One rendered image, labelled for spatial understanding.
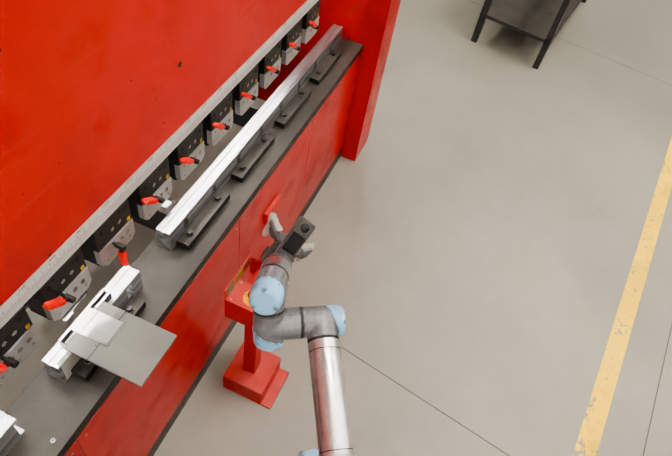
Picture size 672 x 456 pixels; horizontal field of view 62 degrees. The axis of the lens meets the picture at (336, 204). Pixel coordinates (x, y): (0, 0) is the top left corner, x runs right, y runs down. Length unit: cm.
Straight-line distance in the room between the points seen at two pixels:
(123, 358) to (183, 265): 46
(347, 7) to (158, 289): 190
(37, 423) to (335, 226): 205
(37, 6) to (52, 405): 117
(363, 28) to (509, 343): 190
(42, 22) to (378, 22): 223
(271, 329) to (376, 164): 262
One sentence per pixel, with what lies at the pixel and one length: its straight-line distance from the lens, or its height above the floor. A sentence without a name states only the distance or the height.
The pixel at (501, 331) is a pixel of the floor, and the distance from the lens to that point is 327.
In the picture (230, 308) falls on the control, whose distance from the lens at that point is 217.
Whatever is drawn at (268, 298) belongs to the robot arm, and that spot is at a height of 153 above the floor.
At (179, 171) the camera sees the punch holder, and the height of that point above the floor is 123.
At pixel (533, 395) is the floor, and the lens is 316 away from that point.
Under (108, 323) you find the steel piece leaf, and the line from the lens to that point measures 187.
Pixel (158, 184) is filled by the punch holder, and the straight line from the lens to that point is 183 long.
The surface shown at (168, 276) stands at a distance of 209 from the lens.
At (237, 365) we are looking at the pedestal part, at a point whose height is 12.
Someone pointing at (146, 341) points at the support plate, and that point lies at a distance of 182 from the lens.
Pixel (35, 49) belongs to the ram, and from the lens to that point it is 126.
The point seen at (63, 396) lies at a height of 87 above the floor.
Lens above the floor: 259
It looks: 47 degrees down
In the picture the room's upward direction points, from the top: 12 degrees clockwise
